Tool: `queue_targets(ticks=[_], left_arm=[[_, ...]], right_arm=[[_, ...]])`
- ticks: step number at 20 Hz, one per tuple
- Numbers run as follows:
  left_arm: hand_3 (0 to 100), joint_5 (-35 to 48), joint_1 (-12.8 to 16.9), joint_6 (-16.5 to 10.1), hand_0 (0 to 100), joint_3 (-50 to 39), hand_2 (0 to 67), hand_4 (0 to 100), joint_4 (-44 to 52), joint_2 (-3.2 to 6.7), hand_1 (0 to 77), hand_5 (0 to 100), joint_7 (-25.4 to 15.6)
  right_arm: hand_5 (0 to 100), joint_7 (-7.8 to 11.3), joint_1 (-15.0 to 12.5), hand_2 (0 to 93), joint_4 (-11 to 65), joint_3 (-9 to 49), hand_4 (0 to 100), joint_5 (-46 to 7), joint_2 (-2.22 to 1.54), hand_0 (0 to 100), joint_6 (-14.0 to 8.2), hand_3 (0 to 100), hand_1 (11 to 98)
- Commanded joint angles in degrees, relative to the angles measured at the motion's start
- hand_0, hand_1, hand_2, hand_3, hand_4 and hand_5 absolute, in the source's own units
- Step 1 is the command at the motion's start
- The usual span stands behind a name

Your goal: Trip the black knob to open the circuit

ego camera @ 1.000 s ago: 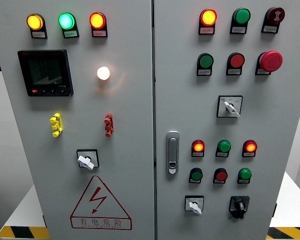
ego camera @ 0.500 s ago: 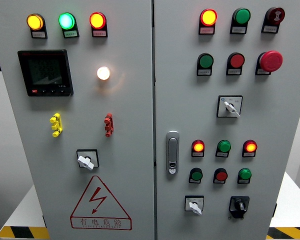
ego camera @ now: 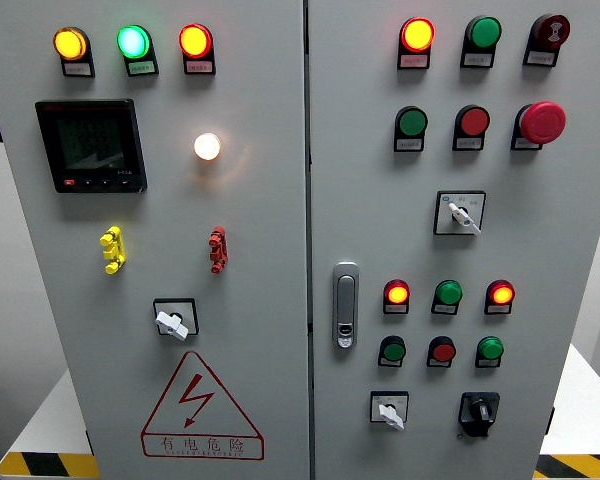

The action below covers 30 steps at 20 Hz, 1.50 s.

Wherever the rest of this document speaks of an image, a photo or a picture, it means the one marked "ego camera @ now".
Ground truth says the small red push button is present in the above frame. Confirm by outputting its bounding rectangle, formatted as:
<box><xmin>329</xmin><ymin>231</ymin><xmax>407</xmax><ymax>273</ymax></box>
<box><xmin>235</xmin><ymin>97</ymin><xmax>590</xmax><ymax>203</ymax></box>
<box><xmin>427</xmin><ymin>335</ymin><xmax>458</xmax><ymax>364</ymax></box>

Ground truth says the lit yellow round lamp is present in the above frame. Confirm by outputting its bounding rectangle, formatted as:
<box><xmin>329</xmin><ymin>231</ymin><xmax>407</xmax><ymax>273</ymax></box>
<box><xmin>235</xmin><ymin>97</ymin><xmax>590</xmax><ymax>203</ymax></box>
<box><xmin>53</xmin><ymin>27</ymin><xmax>89</xmax><ymax>62</ymax></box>

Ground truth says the dark red buzzer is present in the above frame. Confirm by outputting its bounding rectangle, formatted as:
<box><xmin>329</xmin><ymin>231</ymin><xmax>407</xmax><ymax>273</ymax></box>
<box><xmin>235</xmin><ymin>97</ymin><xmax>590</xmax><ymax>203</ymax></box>
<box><xmin>529</xmin><ymin>13</ymin><xmax>572</xmax><ymax>51</ymax></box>

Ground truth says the lit red round lamp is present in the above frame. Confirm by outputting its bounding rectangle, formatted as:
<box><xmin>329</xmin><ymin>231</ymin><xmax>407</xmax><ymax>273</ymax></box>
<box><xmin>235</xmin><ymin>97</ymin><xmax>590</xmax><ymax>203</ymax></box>
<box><xmin>178</xmin><ymin>23</ymin><xmax>214</xmax><ymax>59</ymax></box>
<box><xmin>399</xmin><ymin>16</ymin><xmax>437</xmax><ymax>53</ymax></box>

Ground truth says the pale grey cabinet door with display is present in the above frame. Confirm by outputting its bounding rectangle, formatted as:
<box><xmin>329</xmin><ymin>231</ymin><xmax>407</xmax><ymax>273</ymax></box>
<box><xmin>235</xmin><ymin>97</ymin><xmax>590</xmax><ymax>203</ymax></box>
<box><xmin>0</xmin><ymin>0</ymin><xmax>312</xmax><ymax>480</ymax></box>

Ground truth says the slim white handle turn switch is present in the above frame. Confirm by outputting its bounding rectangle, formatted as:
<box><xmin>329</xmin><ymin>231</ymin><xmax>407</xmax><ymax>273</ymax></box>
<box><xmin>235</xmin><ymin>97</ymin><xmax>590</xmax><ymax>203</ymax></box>
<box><xmin>433</xmin><ymin>189</ymin><xmax>487</xmax><ymax>237</ymax></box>

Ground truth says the small white handle turn switch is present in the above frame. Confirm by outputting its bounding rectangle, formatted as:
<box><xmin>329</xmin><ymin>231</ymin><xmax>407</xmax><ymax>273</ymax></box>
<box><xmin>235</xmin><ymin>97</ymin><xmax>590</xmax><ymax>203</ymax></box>
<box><xmin>369</xmin><ymin>390</ymin><xmax>411</xmax><ymax>432</ymax></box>

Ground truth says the pale grey cabinet door with lock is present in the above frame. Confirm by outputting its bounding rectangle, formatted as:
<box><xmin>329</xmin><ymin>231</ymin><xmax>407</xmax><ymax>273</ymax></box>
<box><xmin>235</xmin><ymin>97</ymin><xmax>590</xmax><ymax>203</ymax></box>
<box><xmin>305</xmin><ymin>0</ymin><xmax>600</xmax><ymax>480</ymax></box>

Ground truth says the red warning triangle sticker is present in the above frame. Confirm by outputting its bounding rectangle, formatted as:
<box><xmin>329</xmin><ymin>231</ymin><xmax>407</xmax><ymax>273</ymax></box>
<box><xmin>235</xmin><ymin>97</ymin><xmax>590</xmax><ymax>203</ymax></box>
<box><xmin>140</xmin><ymin>350</ymin><xmax>266</xmax><ymax>461</ymax></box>

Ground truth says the black display meter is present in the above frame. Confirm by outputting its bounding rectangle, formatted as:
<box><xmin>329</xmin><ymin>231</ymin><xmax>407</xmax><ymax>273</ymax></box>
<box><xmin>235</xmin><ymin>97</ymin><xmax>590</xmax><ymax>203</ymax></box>
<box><xmin>34</xmin><ymin>98</ymin><xmax>149</xmax><ymax>195</ymax></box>

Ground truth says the small lit red lamp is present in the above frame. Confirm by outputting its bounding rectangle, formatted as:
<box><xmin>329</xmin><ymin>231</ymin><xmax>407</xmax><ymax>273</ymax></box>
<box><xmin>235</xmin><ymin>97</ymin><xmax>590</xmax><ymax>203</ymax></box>
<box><xmin>485</xmin><ymin>278</ymin><xmax>517</xmax><ymax>306</ymax></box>
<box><xmin>383</xmin><ymin>278</ymin><xmax>411</xmax><ymax>306</ymax></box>

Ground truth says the black handle turn switch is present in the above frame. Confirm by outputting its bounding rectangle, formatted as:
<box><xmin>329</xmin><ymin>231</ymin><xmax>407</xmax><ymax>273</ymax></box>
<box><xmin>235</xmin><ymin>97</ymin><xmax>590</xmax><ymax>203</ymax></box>
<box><xmin>456</xmin><ymin>391</ymin><xmax>502</xmax><ymax>440</ymax></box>

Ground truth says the large red stop button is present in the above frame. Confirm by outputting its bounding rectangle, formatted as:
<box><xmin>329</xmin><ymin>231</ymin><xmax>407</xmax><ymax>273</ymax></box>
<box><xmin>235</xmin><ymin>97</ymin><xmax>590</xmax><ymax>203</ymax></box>
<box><xmin>513</xmin><ymin>101</ymin><xmax>567</xmax><ymax>146</ymax></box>

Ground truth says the black yellow striped tape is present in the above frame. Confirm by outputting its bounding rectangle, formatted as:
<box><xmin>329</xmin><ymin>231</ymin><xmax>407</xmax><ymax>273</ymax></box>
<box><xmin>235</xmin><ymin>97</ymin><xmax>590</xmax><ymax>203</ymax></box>
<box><xmin>0</xmin><ymin>452</ymin><xmax>102</xmax><ymax>480</ymax></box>
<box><xmin>532</xmin><ymin>453</ymin><xmax>600</xmax><ymax>480</ymax></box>

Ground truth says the lit green round lamp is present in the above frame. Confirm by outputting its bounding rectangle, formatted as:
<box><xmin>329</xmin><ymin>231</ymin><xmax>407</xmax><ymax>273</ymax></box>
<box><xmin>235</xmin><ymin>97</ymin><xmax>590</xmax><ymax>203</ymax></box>
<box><xmin>116</xmin><ymin>24</ymin><xmax>153</xmax><ymax>60</ymax></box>

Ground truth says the unlit green round lamp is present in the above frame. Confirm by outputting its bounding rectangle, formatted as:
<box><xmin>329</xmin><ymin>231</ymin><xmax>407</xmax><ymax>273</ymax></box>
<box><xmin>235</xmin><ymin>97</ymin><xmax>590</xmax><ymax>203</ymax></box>
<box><xmin>464</xmin><ymin>15</ymin><xmax>503</xmax><ymax>50</ymax></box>

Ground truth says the lit white lamp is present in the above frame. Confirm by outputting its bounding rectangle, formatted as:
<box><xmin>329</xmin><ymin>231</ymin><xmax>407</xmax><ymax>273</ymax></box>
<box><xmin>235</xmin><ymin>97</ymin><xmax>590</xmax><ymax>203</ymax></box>
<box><xmin>193</xmin><ymin>132</ymin><xmax>223</xmax><ymax>162</ymax></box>

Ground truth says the silver door lock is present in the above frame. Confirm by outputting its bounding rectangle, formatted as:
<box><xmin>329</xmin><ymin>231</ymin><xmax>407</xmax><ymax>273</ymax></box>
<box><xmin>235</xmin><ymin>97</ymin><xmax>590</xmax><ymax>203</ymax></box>
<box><xmin>332</xmin><ymin>261</ymin><xmax>361</xmax><ymax>350</ymax></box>

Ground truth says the small yellow handle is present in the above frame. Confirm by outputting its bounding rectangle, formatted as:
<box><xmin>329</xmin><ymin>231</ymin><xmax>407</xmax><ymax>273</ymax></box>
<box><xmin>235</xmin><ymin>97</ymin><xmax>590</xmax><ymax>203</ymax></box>
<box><xmin>99</xmin><ymin>225</ymin><xmax>127</xmax><ymax>276</ymax></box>

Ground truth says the small green push button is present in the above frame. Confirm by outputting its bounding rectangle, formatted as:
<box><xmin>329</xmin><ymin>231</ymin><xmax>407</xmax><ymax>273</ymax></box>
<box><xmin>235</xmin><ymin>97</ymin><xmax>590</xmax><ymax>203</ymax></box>
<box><xmin>379</xmin><ymin>334</ymin><xmax>408</xmax><ymax>364</ymax></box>

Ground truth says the small red handle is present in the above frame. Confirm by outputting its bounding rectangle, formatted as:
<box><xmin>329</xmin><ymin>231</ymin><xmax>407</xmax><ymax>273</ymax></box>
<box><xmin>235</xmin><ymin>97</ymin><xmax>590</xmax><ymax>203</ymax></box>
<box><xmin>208</xmin><ymin>225</ymin><xmax>228</xmax><ymax>275</ymax></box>

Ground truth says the small unlit green lamp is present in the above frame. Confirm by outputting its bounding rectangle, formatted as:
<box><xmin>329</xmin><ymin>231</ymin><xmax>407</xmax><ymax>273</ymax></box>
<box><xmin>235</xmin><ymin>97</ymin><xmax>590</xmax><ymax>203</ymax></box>
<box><xmin>433</xmin><ymin>279</ymin><xmax>464</xmax><ymax>307</ymax></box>
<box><xmin>476</xmin><ymin>335</ymin><xmax>505</xmax><ymax>362</ymax></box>

